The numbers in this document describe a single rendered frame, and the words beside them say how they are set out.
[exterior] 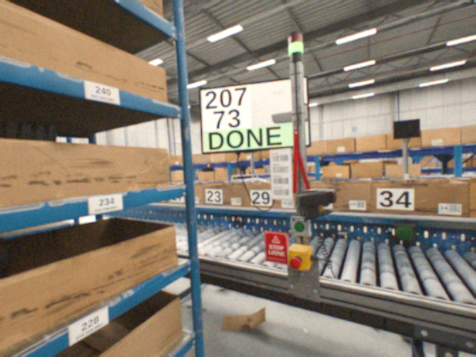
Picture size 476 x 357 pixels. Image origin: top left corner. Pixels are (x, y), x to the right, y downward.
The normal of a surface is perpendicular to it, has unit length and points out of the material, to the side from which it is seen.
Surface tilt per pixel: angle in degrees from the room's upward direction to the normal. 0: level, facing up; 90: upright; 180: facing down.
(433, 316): 90
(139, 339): 91
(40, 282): 90
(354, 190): 90
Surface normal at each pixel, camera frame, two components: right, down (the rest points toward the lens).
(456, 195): -0.50, 0.07
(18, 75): 0.86, -0.02
